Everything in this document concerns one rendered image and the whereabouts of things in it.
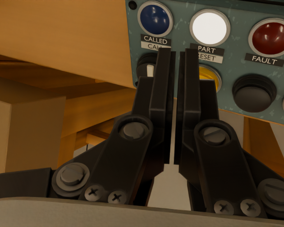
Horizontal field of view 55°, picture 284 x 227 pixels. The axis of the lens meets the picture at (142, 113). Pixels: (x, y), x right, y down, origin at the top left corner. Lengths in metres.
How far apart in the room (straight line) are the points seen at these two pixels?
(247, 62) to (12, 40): 0.23
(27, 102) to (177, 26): 0.17
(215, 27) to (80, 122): 0.39
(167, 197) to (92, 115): 0.82
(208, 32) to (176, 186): 1.12
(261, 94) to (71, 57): 0.17
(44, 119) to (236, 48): 0.22
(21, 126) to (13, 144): 0.02
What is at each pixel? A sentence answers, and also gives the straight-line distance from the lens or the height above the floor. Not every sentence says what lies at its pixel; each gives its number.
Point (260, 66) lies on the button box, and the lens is 0.19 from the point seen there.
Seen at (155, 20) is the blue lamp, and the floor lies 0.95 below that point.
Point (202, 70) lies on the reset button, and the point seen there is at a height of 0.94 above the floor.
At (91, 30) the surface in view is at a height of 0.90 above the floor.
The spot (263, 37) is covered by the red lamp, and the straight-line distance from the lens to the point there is 0.17.
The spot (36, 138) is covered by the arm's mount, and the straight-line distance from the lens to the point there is 0.32.
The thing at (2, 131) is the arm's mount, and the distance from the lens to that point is 0.29.
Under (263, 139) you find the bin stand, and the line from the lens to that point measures 0.53.
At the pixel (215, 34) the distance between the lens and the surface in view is 0.17.
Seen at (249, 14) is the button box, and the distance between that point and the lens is 0.17.
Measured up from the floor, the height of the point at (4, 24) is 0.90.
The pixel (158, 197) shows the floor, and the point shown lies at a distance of 1.32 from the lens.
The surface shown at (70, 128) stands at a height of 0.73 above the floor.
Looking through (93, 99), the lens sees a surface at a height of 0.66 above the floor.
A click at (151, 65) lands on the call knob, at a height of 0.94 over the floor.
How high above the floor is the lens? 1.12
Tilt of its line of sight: 67 degrees down
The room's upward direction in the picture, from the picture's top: 114 degrees counter-clockwise
